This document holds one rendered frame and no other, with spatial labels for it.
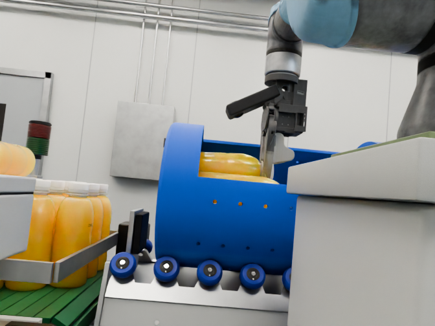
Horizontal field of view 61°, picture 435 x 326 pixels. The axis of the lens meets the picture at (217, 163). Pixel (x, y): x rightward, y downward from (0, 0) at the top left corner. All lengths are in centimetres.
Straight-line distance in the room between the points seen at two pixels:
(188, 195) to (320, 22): 34
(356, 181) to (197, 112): 392
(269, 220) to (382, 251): 34
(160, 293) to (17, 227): 26
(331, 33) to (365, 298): 26
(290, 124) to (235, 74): 360
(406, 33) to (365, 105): 424
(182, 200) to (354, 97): 411
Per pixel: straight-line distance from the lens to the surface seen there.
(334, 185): 37
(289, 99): 79
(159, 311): 67
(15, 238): 53
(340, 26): 41
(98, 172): 426
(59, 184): 81
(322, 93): 451
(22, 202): 54
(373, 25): 42
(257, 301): 67
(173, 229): 63
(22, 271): 62
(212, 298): 66
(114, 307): 68
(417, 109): 44
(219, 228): 62
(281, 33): 76
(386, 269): 30
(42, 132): 120
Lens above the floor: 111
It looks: 4 degrees up
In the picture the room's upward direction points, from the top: 5 degrees clockwise
